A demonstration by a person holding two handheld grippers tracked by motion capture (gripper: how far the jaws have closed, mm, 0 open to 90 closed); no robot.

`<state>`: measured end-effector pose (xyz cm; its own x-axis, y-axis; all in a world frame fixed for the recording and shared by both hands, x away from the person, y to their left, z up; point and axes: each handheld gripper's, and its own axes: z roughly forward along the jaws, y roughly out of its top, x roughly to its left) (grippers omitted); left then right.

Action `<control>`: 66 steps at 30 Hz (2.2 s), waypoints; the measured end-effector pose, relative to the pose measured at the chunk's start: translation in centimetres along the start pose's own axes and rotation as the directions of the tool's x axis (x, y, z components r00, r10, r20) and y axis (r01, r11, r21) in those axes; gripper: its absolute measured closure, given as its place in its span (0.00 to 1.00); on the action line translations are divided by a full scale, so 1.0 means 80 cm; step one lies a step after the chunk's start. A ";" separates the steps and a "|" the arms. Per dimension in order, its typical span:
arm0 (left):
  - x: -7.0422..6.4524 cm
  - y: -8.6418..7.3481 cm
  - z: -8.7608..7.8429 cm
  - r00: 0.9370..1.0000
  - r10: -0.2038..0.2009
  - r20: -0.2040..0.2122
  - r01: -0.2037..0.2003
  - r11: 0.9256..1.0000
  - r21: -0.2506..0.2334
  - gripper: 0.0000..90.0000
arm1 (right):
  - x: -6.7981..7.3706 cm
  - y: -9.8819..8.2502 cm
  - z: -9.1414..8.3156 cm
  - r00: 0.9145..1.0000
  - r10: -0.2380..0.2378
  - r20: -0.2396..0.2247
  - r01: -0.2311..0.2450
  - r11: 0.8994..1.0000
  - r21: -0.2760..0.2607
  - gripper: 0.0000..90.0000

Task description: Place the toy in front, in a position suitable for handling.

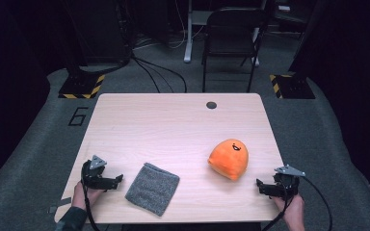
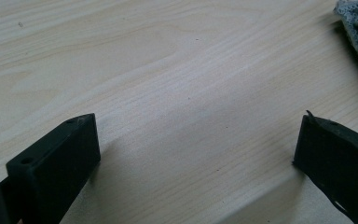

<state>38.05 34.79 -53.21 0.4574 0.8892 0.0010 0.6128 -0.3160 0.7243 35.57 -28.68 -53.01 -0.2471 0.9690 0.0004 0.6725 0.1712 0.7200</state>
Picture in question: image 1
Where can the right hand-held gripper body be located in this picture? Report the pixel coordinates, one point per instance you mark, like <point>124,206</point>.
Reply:
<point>285,184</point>

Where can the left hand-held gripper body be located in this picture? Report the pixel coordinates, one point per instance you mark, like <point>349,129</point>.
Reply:
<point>93,179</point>

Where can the grey knitted cloth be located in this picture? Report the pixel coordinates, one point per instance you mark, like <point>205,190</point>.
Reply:
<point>152,189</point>

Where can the orange plush toy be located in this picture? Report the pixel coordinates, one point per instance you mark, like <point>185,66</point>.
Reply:
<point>228,159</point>

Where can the grey tape strip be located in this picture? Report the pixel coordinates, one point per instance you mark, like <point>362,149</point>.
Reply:
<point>65,201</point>
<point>52,210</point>

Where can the black table grommet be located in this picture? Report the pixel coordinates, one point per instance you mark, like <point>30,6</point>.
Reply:
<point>211,105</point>

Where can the black equipment cabinet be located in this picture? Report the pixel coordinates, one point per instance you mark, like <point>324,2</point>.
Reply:
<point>102,32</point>

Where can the black folding chair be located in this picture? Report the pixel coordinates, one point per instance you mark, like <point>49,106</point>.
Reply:
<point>231,32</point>

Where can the black yellow striped base plate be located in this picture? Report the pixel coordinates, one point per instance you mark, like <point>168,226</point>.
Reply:
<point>80,87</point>
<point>294,87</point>

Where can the white desk frame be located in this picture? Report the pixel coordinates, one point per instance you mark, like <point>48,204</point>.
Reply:
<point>188,38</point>

